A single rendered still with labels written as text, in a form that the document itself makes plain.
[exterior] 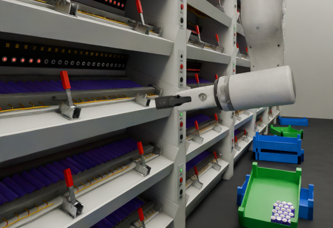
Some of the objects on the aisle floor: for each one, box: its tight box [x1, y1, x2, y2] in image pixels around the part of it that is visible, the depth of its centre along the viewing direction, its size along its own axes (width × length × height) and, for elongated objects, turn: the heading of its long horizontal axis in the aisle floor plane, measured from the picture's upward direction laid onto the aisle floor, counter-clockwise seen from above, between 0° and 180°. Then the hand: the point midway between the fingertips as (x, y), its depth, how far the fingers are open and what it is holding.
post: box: [196, 0, 237, 180], centre depth 160 cm, size 20×9×170 cm
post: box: [122, 0, 187, 228], centre depth 98 cm, size 20×9×170 cm
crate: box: [238, 162, 301, 228], centre depth 116 cm, size 30×20×8 cm
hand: (164, 102), depth 76 cm, fingers closed
